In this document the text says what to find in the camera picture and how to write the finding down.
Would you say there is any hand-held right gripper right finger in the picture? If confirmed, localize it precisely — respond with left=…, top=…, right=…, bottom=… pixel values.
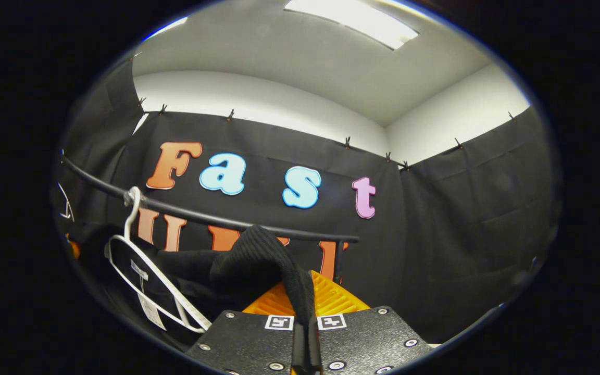
left=310, top=270, right=434, bottom=375

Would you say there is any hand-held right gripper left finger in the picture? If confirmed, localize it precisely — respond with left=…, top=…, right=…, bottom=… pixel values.
left=184, top=282, right=301, bottom=375

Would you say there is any white hanger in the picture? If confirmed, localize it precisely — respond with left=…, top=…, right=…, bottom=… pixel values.
left=58, top=181, right=75, bottom=223
left=105, top=186, right=212, bottom=334

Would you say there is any black knitted jacket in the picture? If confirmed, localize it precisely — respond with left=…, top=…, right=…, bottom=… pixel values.
left=76, top=223, right=324, bottom=373

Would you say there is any black clothes rack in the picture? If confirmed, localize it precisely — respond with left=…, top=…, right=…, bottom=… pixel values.
left=60, top=151, right=360, bottom=284

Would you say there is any white paper garment tag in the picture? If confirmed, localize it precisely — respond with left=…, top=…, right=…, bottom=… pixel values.
left=137, top=293, right=167, bottom=331

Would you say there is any row of black backdrop clips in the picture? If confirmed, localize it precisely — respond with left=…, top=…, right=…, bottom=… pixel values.
left=136, top=96, right=517, bottom=171

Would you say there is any small ceiling light panel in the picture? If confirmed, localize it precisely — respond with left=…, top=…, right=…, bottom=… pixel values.
left=144, top=17, right=189, bottom=41

